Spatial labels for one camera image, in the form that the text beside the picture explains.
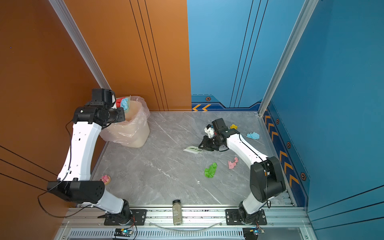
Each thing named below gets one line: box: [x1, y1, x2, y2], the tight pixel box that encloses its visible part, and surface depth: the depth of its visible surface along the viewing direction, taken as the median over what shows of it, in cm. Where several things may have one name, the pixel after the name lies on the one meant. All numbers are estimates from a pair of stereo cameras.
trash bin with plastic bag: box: [99, 95, 151, 148], surface depth 85 cm
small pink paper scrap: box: [228, 157, 239, 169], surface depth 93 cm
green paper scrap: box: [204, 162, 218, 178], surface depth 91 cm
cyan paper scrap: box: [120, 98, 129, 111], surface depth 77 cm
